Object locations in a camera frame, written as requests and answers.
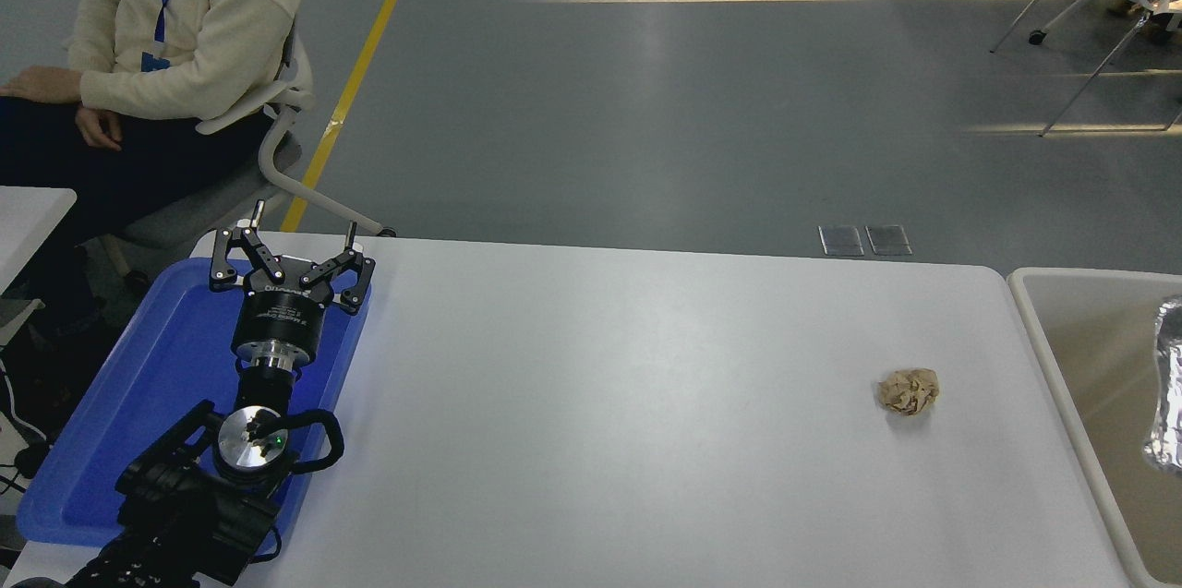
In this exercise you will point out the metal floor plate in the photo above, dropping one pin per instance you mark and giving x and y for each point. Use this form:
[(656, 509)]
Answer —
[(840, 241), (888, 240)]

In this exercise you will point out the blue plastic tray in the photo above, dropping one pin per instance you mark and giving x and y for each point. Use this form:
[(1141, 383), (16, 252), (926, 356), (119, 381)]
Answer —
[(138, 385)]

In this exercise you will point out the person's left hand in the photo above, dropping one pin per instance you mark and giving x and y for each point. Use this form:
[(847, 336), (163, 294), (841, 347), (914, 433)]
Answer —
[(97, 128)]

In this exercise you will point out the person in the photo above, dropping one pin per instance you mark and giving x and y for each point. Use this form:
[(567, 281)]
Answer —
[(222, 16)]

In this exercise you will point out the small white side table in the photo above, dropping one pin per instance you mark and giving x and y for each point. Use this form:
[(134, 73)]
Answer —
[(28, 214)]

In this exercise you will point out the large pale bin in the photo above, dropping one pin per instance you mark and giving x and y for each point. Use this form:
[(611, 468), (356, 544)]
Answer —
[(1090, 366)]

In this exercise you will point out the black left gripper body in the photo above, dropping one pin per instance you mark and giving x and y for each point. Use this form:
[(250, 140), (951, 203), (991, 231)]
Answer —
[(277, 311)]

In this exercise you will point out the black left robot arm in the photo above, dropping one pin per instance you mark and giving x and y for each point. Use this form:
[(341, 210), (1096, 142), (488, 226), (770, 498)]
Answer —
[(185, 514)]

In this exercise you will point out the white office chair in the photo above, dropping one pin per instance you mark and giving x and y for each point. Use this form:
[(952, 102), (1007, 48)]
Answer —
[(277, 145)]

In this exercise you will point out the silver foil tray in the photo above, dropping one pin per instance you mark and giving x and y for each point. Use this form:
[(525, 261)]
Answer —
[(1168, 385)]

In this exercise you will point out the person's right hand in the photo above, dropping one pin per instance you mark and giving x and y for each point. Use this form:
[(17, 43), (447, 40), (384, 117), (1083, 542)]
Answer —
[(42, 85)]

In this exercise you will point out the crumpled tan paper ball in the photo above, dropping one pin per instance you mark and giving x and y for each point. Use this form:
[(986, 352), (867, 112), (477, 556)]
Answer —
[(910, 391)]

